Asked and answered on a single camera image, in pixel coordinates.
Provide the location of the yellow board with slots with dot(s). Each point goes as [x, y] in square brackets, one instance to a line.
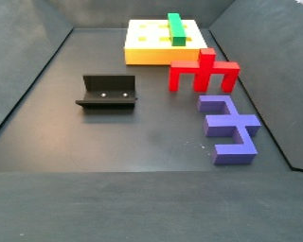
[149, 45]

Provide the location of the purple branched block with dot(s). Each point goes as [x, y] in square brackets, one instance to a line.
[224, 122]

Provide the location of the red branched block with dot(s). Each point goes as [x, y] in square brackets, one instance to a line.
[204, 68]

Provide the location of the green block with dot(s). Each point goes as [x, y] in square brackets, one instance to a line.
[177, 30]

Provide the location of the black angled metal bracket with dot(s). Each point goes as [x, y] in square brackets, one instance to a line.
[109, 91]

